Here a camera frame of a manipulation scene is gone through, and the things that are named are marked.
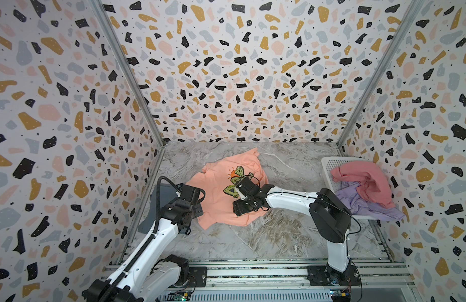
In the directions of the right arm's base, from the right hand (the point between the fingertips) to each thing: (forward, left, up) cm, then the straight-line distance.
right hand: (235, 205), depth 89 cm
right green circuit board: (-33, -41, -5) cm, 53 cm away
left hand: (-4, +17, +8) cm, 19 cm away
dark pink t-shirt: (+5, -63, +10) cm, 64 cm away
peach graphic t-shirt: (+16, +10, -2) cm, 19 cm away
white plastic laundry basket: (+26, -52, +1) cm, 58 cm away
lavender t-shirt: (0, -58, 0) cm, 58 cm away
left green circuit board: (-35, +19, -5) cm, 41 cm away
